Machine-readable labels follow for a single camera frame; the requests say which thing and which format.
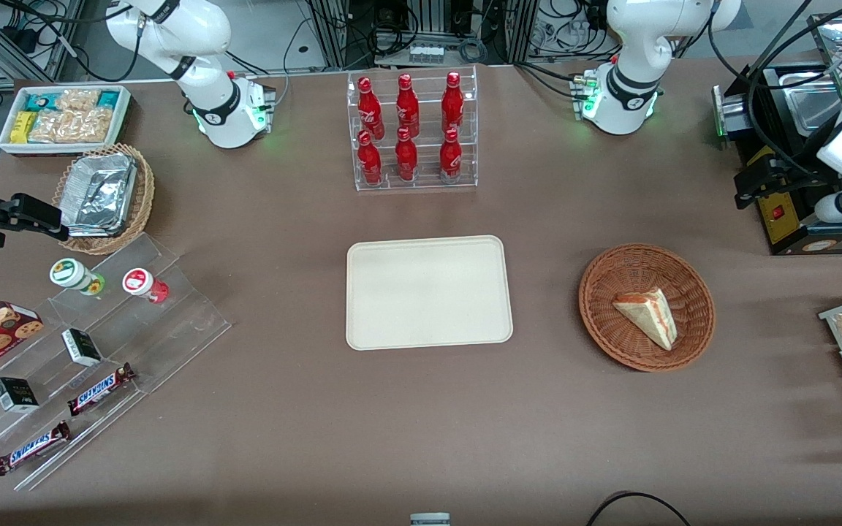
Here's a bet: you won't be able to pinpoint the triangular sandwich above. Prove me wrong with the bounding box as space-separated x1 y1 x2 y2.
612 288 679 351

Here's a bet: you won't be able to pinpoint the light wicker basket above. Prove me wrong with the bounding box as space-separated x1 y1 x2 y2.
52 143 156 256

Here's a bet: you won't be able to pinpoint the round brown wicker basket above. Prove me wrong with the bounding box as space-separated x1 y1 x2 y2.
578 243 716 373

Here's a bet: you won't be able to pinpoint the beige rectangular plastic tray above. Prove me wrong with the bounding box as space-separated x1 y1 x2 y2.
346 235 514 351

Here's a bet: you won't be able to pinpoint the black yellow food warmer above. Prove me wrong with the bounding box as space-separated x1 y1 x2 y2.
728 11 842 256

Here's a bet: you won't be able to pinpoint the stacked aluminium foil containers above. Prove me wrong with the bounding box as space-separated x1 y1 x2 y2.
59 153 138 238

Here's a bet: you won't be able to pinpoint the white rectangular snack bin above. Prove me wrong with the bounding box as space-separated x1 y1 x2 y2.
0 85 133 156

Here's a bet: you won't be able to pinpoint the green lid yoghurt cup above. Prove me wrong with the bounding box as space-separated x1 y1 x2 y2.
49 258 106 297

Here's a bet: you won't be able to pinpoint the steel food pan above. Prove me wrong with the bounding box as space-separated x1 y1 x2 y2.
785 86 842 138

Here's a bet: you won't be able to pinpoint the clear rice cracker packet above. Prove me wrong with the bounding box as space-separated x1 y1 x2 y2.
56 89 100 112
30 110 113 144

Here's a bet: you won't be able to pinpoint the red lid yoghurt cup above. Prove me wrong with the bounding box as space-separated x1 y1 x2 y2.
122 268 170 305

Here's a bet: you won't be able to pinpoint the small black carton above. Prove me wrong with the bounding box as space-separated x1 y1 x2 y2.
61 328 103 367
0 376 40 414

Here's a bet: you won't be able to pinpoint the clear acrylic stepped display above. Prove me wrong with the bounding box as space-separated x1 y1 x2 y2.
0 232 232 492

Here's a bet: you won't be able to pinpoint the snickers chocolate bar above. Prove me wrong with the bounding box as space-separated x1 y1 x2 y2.
67 362 137 417
0 421 72 477

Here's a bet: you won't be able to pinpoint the red cola bottle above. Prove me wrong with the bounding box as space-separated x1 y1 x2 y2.
395 73 420 138
357 76 385 141
441 71 464 134
357 130 384 186
439 128 463 183
395 127 419 182

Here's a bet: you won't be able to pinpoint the clear acrylic bottle rack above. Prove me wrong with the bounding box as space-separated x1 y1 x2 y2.
346 66 479 193

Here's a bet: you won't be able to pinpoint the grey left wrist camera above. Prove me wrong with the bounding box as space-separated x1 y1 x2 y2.
712 84 758 143

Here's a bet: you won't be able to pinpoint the black looped cable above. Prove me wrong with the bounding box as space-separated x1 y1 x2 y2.
585 491 692 526

